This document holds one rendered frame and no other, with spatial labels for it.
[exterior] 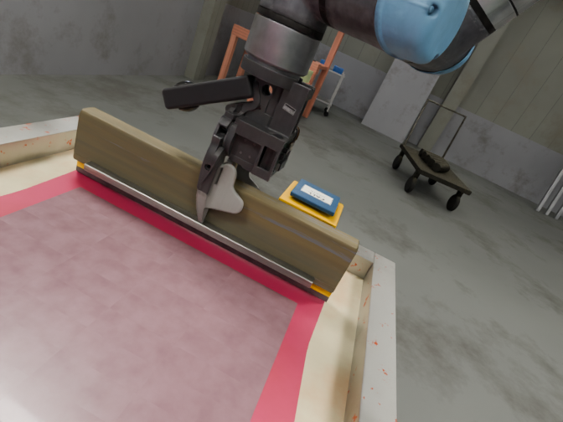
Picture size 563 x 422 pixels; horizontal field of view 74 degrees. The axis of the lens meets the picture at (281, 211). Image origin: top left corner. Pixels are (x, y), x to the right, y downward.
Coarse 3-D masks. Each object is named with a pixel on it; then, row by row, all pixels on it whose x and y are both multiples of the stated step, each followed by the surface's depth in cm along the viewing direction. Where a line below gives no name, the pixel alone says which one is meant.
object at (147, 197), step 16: (96, 176) 50; (112, 176) 50; (128, 192) 50; (144, 192) 50; (160, 208) 49; (176, 208) 49; (192, 224) 49; (208, 224) 49; (224, 240) 48; (240, 240) 49; (256, 256) 48; (272, 256) 48; (288, 272) 47; (304, 272) 48
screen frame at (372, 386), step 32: (0, 128) 50; (32, 128) 53; (64, 128) 57; (0, 160) 48; (384, 288) 53; (384, 320) 47; (384, 352) 42; (352, 384) 39; (384, 384) 37; (352, 416) 34; (384, 416) 34
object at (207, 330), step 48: (192, 240) 51; (144, 288) 41; (192, 288) 43; (240, 288) 47; (288, 288) 51; (96, 336) 34; (144, 336) 35; (192, 336) 38; (240, 336) 40; (288, 336) 43; (48, 384) 29; (96, 384) 30; (144, 384) 31; (192, 384) 33; (240, 384) 35; (288, 384) 37
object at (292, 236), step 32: (96, 128) 49; (128, 128) 49; (96, 160) 51; (128, 160) 50; (160, 160) 48; (192, 160) 48; (160, 192) 50; (192, 192) 49; (256, 192) 48; (224, 224) 49; (256, 224) 48; (288, 224) 46; (320, 224) 47; (288, 256) 48; (320, 256) 47; (352, 256) 46
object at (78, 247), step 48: (48, 192) 48; (96, 192) 52; (0, 240) 38; (48, 240) 41; (96, 240) 44; (144, 240) 47; (0, 288) 34; (48, 288) 36; (96, 288) 38; (0, 336) 30; (48, 336) 32; (0, 384) 27
